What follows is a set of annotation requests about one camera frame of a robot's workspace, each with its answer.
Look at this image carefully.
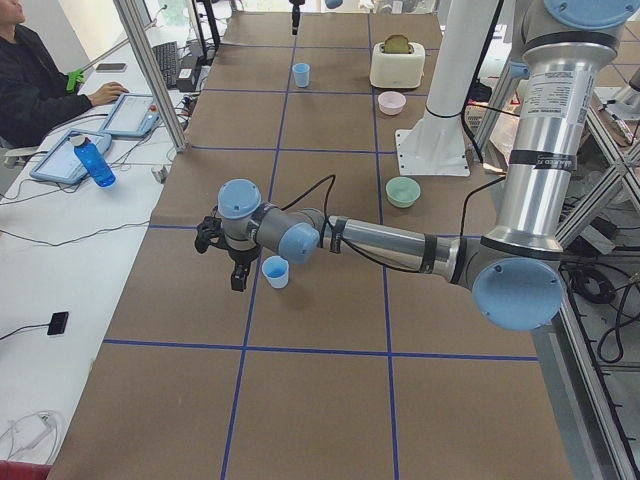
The black keyboard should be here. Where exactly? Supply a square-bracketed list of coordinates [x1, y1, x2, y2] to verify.
[151, 41, 179, 89]

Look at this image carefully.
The blue cup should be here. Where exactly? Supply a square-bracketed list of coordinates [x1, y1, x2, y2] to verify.
[261, 255, 289, 289]
[292, 63, 311, 88]

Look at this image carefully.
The blue water bottle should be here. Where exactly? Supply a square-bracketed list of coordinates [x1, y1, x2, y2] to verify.
[70, 135, 116, 188]

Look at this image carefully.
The green bowl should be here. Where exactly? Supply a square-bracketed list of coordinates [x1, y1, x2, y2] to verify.
[385, 176, 421, 209]

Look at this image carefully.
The seated person in black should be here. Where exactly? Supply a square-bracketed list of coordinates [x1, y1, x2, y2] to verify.
[1, 1, 127, 148]

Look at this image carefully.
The blue teach pendant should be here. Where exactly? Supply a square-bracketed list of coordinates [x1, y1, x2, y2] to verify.
[30, 129, 112, 185]
[100, 93, 159, 138]

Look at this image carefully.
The far blue teach pendant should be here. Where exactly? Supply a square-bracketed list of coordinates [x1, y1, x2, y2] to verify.
[100, 93, 159, 138]

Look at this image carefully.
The pink bowl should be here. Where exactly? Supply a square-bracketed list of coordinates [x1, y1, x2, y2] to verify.
[377, 91, 406, 116]

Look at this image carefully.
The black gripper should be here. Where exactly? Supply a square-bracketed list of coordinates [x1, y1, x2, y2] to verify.
[227, 246, 260, 292]
[290, 0, 303, 35]

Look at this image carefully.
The bread slice in toaster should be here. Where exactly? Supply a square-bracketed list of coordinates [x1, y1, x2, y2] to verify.
[381, 34, 413, 55]

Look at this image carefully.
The aluminium frame post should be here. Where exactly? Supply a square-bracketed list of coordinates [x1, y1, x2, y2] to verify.
[113, 0, 187, 153]

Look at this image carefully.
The smartphone on desk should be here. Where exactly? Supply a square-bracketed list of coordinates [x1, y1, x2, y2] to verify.
[95, 62, 127, 73]

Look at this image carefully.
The small black box device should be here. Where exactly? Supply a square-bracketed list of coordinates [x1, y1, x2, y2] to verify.
[47, 311, 69, 336]

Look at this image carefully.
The cream toaster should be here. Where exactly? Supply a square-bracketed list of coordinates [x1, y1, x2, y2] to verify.
[369, 42, 426, 89]

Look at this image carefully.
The near blue teach pendant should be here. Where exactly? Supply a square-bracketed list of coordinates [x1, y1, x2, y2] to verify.
[30, 129, 112, 185]

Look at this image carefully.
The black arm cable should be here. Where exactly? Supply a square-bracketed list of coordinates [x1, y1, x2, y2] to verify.
[279, 174, 509, 274]

